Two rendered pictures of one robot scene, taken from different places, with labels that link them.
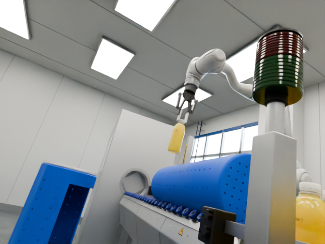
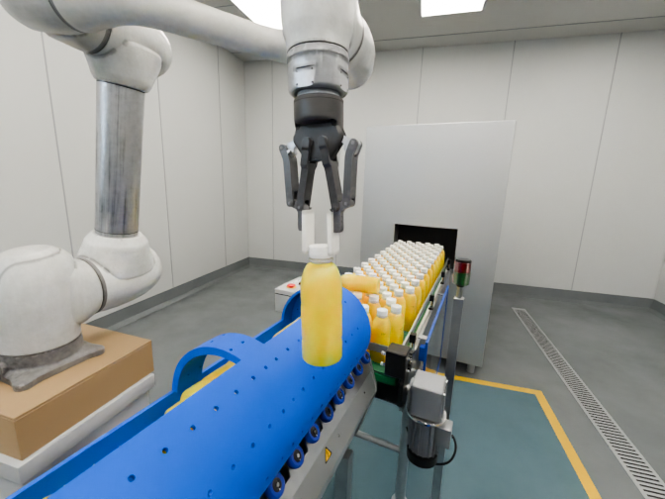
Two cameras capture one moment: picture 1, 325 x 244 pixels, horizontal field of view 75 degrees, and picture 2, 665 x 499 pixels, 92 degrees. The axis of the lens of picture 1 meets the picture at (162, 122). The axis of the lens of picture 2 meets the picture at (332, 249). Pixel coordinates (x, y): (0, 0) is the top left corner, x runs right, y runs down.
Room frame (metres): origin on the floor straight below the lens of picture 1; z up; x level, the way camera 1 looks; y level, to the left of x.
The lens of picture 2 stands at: (1.53, 0.23, 1.54)
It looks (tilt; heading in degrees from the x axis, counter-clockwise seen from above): 12 degrees down; 219
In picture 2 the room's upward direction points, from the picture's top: 2 degrees clockwise
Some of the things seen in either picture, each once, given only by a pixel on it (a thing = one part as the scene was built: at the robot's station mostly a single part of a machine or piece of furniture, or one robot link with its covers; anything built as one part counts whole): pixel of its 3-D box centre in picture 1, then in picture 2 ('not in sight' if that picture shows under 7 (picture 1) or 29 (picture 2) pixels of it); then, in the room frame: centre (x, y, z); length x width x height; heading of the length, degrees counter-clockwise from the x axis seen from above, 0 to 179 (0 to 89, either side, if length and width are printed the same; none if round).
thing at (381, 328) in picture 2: not in sight; (380, 336); (0.57, -0.31, 0.99); 0.07 x 0.07 x 0.19
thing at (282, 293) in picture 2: not in sight; (297, 294); (0.59, -0.73, 1.05); 0.20 x 0.10 x 0.10; 14
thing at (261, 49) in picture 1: (278, 56); (462, 266); (0.26, -0.15, 1.23); 0.06 x 0.06 x 0.04
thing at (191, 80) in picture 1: (191, 83); (318, 78); (1.15, -0.12, 1.69); 0.09 x 0.09 x 0.06
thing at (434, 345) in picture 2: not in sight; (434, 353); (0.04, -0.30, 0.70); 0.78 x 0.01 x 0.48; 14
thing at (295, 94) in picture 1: (276, 82); (461, 277); (0.26, -0.15, 1.18); 0.06 x 0.06 x 0.05
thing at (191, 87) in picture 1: (189, 94); (319, 130); (1.15, -0.12, 1.62); 0.08 x 0.07 x 0.09; 105
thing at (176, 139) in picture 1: (177, 137); (321, 308); (1.15, -0.10, 1.33); 0.07 x 0.07 x 0.19
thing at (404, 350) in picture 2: (217, 229); (396, 361); (0.63, -0.22, 0.95); 0.10 x 0.07 x 0.10; 104
